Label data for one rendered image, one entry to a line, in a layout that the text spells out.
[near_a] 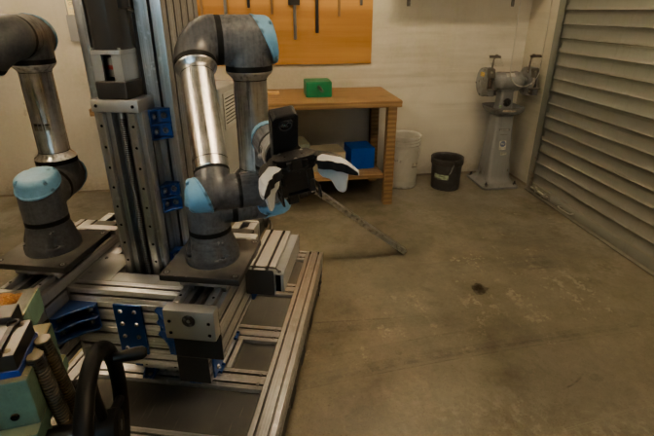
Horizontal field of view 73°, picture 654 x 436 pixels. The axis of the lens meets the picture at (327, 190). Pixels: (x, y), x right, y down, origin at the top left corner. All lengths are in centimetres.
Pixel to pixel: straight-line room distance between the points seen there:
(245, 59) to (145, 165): 45
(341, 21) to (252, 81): 277
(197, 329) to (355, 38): 307
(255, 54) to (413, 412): 148
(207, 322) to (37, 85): 82
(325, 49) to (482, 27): 137
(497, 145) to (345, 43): 159
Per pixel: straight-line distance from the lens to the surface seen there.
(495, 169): 421
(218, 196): 92
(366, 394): 202
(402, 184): 396
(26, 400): 88
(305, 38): 383
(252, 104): 114
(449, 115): 428
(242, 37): 111
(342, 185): 73
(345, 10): 387
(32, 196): 145
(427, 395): 205
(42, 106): 153
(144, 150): 134
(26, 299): 117
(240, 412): 170
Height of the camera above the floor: 147
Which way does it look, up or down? 22 degrees down
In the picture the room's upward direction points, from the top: straight up
